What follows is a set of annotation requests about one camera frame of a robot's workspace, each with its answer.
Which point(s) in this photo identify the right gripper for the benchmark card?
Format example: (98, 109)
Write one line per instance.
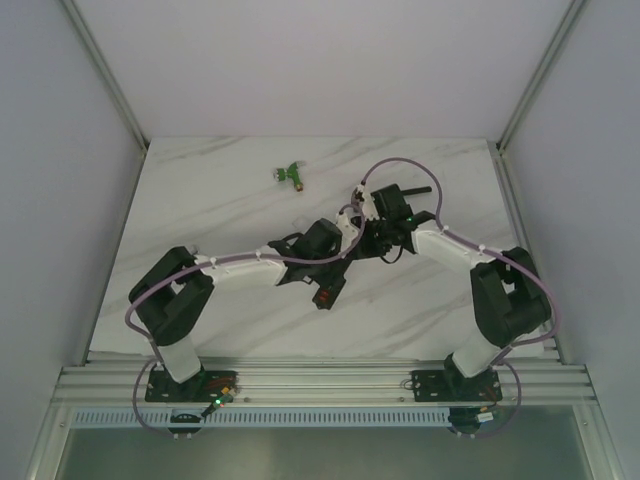
(368, 251)

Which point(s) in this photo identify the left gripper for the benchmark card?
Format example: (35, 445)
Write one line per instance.
(347, 257)

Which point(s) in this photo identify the black fuse box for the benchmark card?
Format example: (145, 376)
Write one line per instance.
(328, 292)

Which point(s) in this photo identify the clear plastic fuse box cover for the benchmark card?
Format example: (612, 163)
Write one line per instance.
(302, 223)

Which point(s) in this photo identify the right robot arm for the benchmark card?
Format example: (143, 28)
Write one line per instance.
(509, 301)

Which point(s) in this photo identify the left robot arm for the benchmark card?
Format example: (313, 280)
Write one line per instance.
(167, 303)

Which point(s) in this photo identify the green spray gun toy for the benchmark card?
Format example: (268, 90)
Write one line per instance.
(291, 173)

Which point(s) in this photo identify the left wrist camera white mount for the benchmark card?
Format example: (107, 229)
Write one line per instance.
(349, 232)

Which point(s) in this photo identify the hammer with black handle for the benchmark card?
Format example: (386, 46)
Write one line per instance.
(417, 191)

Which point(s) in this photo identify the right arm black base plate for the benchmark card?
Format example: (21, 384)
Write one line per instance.
(449, 386)

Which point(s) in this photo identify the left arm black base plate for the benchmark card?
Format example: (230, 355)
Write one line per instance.
(204, 387)

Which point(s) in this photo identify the aluminium front rail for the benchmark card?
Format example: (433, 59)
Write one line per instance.
(108, 380)

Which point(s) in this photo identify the slotted grey cable duct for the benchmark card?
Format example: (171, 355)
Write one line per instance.
(165, 417)

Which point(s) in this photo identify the right aluminium frame post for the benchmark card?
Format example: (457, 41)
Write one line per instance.
(551, 55)

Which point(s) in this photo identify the aluminium frame post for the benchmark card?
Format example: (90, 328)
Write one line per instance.
(551, 55)
(99, 63)

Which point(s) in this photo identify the left aluminium frame post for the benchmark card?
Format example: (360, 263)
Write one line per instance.
(99, 63)

